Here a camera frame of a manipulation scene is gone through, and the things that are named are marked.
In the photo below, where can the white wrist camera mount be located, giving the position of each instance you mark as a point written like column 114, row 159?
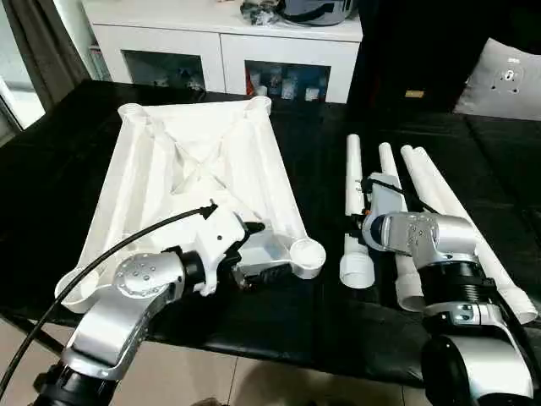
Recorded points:
column 220, row 241
column 386, row 203

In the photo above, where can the dark grey curtain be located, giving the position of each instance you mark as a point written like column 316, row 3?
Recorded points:
column 46, row 46

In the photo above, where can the black table mat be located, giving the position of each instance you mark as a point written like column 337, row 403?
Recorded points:
column 317, row 169

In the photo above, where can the white plastic table top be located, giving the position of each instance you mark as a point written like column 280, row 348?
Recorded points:
column 190, row 160

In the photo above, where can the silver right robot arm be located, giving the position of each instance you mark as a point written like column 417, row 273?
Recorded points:
column 444, row 237

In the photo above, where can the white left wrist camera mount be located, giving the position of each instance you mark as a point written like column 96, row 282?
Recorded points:
column 220, row 241

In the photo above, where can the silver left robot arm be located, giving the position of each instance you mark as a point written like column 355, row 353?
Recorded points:
column 127, row 287

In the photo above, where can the black cabinet with gold label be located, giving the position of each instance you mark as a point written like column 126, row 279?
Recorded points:
column 401, row 55

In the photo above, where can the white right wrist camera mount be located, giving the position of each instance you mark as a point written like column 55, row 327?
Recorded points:
column 386, row 203

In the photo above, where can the white glass-door cabinet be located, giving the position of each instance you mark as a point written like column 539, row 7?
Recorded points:
column 169, row 42

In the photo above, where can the white pillow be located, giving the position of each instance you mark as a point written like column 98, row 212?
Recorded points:
column 507, row 97

